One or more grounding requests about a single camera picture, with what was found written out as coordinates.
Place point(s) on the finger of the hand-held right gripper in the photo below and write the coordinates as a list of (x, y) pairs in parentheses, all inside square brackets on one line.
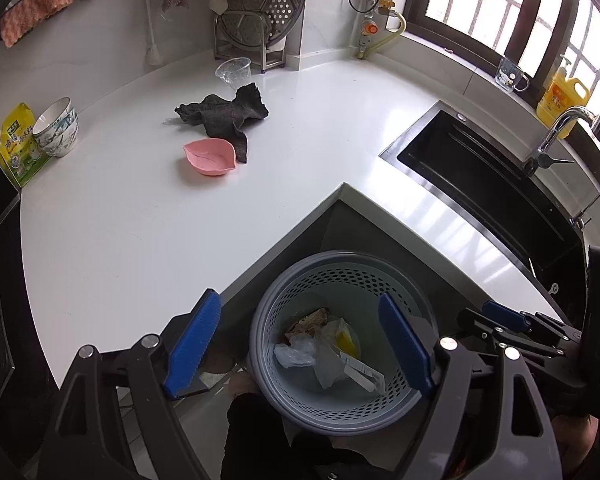
[(500, 308), (485, 325)]

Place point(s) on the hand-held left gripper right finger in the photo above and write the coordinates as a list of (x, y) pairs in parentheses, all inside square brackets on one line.
[(405, 345)]

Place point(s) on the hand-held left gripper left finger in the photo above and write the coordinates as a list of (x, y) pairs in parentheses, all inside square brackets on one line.
[(192, 342)]

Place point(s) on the small yellow wrapper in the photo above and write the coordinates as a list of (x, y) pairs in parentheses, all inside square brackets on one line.
[(347, 342)]

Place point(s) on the white paper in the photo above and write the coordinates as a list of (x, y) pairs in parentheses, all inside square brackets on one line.
[(330, 367)]

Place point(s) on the printed snack wrapper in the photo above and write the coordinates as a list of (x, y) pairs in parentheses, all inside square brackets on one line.
[(310, 321)]

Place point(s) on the clear plastic bag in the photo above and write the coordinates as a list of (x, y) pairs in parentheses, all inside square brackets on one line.
[(295, 355)]

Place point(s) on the grey perforated waste basket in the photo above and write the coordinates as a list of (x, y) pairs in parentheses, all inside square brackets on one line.
[(290, 305)]

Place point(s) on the thin metal tap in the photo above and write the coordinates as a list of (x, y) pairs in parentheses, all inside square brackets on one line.
[(592, 200)]

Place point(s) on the black kitchen sink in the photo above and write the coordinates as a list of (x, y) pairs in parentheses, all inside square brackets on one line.
[(480, 185)]

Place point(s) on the grey corner cabinet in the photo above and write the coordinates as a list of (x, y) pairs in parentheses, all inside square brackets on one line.
[(340, 230)]

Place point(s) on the chrome faucet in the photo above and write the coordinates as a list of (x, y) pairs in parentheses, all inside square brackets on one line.
[(555, 132)]

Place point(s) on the pink leaf-shaped dish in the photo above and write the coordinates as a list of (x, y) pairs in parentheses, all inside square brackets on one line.
[(210, 157)]

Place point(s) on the yellow oil bottle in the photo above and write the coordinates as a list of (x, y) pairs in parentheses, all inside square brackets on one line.
[(562, 97)]

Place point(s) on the dark grey cloth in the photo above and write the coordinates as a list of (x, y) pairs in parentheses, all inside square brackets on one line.
[(225, 115)]

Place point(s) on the glass mug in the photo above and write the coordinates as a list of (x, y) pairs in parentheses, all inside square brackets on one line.
[(510, 75)]

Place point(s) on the patterned ceramic bowl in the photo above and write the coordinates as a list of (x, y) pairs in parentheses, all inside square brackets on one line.
[(60, 142), (52, 112)]

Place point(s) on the yellow green refill pouch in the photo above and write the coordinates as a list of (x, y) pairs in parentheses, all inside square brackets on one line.
[(20, 145)]

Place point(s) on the clear plastic cup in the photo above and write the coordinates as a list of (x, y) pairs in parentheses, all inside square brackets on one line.
[(232, 71)]

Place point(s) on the metal plate rack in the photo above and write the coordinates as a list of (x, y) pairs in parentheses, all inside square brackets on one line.
[(250, 47)]

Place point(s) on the gas valve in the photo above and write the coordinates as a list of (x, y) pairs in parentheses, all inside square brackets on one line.
[(367, 30)]

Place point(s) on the pink wavy dishcloth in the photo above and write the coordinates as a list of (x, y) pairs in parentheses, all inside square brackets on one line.
[(35, 7)]

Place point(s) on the dark window frame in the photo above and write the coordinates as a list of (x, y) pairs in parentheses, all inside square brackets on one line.
[(505, 35)]

